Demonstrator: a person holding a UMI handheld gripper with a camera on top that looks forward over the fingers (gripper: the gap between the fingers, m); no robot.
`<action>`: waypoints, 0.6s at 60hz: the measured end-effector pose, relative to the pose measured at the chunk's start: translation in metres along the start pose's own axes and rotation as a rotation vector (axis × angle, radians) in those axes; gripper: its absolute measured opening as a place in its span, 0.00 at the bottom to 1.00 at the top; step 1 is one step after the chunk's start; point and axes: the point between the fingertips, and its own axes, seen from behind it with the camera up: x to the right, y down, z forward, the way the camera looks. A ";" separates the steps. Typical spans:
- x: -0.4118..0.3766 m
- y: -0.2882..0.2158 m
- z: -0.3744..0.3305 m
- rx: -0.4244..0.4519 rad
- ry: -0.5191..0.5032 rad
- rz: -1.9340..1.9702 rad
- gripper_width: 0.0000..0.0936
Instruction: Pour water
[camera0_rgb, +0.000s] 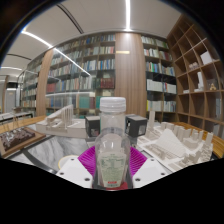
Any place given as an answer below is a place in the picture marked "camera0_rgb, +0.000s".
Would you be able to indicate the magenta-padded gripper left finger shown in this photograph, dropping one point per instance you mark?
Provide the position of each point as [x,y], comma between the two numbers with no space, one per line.
[71,170]

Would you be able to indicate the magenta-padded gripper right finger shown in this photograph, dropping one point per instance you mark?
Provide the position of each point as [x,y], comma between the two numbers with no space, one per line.
[148,171]

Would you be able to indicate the clear white-capped plastic bottle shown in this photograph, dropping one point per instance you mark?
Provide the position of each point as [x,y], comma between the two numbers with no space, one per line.
[111,156]

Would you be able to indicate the flat round red coaster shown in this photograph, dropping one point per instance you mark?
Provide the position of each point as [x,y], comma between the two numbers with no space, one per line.
[124,186]

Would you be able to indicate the white city block model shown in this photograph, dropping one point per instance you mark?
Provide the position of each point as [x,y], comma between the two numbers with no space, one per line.
[173,143]

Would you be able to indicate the dark cube model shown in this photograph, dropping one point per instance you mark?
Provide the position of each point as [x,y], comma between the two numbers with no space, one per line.
[137,126]
[91,126]

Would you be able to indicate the white columned building model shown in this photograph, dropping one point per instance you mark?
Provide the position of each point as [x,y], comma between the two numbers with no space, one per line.
[63,123]

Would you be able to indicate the wooden cubby shelf unit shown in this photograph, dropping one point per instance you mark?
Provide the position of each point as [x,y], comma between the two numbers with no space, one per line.
[200,90]

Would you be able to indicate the tall wooden bookshelf unit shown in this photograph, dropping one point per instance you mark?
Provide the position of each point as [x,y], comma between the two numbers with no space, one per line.
[100,66]

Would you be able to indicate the ceiling light strips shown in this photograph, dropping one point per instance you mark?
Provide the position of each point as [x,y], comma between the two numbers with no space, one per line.
[127,13]

